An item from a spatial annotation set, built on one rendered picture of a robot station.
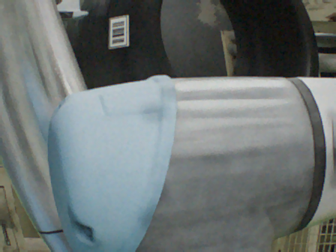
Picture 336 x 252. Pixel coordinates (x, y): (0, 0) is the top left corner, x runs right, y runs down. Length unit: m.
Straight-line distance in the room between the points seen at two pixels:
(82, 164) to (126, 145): 0.02
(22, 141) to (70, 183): 0.12
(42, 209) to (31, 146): 0.04
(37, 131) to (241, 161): 0.14
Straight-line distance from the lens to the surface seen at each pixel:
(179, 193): 0.32
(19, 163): 0.45
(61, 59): 0.45
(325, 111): 0.35
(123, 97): 0.33
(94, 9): 1.55
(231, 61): 2.19
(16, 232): 2.11
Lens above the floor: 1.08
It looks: 3 degrees down
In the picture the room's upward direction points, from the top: 4 degrees counter-clockwise
